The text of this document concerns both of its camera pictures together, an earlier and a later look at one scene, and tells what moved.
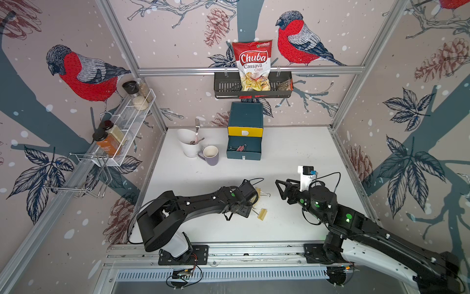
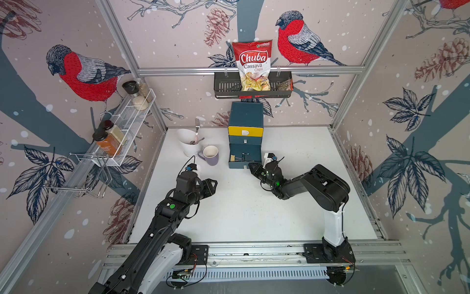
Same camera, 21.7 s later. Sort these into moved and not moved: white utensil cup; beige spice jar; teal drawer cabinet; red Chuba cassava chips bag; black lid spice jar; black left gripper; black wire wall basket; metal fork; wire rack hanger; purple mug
Moved: teal drawer cabinet; black left gripper
Not moved: white utensil cup; black wire wall basket; metal fork; black lid spice jar; red Chuba cassava chips bag; purple mug; beige spice jar; wire rack hanger
